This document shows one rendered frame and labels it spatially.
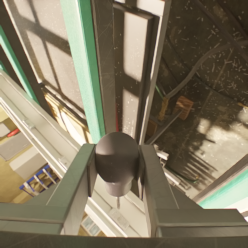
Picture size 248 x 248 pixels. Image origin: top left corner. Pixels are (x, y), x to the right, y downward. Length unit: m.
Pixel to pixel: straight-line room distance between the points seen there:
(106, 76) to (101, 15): 0.08
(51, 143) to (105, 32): 0.38
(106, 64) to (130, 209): 0.31
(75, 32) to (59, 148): 0.36
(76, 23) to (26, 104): 0.49
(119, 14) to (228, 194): 0.49
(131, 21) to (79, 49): 0.33
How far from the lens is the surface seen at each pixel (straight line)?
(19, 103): 0.68
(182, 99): 1.29
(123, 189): 0.18
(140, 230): 0.42
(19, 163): 9.85
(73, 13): 0.20
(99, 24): 0.20
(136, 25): 0.52
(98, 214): 0.85
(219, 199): 0.21
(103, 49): 0.22
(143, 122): 0.76
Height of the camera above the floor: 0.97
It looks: 27 degrees down
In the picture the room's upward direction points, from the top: 130 degrees counter-clockwise
